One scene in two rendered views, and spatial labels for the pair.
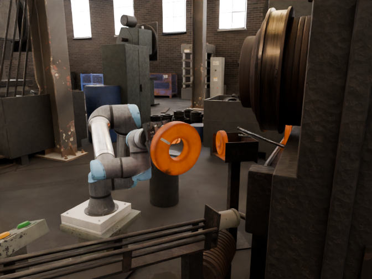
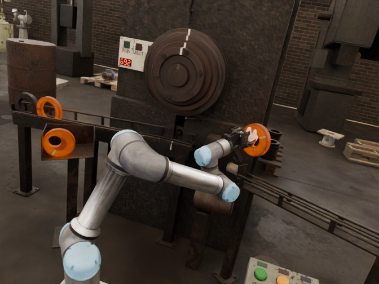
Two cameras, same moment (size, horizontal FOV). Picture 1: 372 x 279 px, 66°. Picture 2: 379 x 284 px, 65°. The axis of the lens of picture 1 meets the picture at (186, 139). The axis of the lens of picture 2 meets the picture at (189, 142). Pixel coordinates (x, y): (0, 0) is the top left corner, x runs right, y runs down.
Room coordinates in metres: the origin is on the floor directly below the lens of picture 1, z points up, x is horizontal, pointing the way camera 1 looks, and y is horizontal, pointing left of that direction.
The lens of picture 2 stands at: (1.36, 1.30, 1.33)
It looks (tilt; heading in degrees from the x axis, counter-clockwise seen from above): 20 degrees down; 260
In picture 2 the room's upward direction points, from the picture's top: 10 degrees clockwise
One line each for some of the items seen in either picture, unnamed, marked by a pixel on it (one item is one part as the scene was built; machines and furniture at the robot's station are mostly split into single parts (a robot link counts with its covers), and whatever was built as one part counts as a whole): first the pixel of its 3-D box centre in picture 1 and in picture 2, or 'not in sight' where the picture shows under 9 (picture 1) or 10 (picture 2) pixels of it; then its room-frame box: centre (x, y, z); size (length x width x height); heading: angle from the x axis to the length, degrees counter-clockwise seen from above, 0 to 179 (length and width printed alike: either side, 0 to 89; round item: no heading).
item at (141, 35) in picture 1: (138, 61); not in sight; (9.19, 1.48, 1.36); 1.37 x 1.16 x 2.71; 56
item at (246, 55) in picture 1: (251, 72); (178, 75); (1.19, -0.27, 1.11); 0.28 x 0.06 x 0.28; 156
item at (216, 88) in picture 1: (203, 71); not in sight; (11.34, -0.70, 1.03); 1.54 x 0.94 x 2.05; 66
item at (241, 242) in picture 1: (232, 190); (68, 187); (1.74, -0.30, 0.36); 0.26 x 0.20 x 0.72; 11
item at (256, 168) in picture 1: (263, 200); (210, 154); (0.93, -0.27, 0.68); 0.11 x 0.08 x 0.24; 66
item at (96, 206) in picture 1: (101, 200); not in sight; (1.50, 0.48, 0.40); 0.15 x 0.15 x 0.10
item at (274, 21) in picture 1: (276, 73); (184, 73); (1.15, -0.35, 1.11); 0.47 x 0.06 x 0.47; 156
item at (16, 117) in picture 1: (29, 120); not in sight; (3.92, 2.18, 0.43); 1.23 x 0.93 x 0.87; 154
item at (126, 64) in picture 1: (128, 92); not in sight; (4.91, 0.97, 0.75); 0.70 x 0.48 x 1.50; 156
